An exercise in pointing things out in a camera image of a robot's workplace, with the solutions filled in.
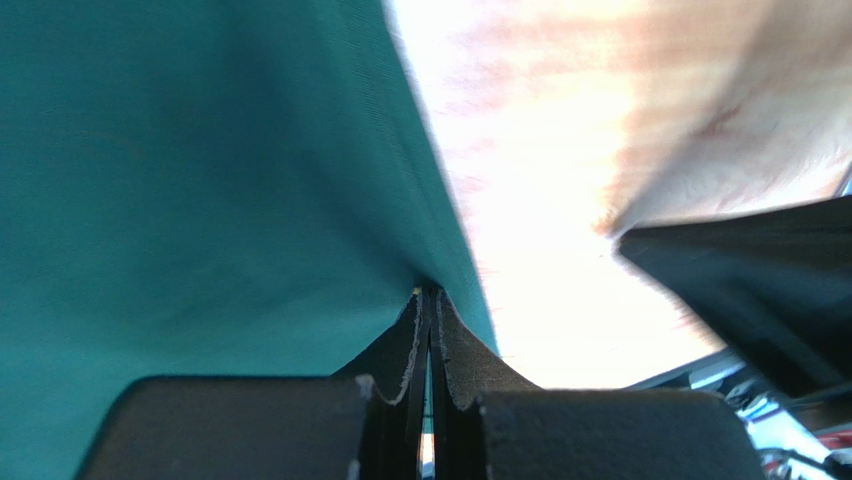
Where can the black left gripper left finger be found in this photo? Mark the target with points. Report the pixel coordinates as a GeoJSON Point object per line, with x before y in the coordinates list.
{"type": "Point", "coordinates": [362, 422]}

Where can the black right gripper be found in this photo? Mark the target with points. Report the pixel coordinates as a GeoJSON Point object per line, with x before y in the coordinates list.
{"type": "Point", "coordinates": [775, 287]}

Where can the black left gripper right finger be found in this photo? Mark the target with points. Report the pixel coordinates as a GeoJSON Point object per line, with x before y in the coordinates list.
{"type": "Point", "coordinates": [490, 422]}

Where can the dark green cloth napkin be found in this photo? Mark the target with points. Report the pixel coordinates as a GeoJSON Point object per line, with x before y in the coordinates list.
{"type": "Point", "coordinates": [203, 187]}

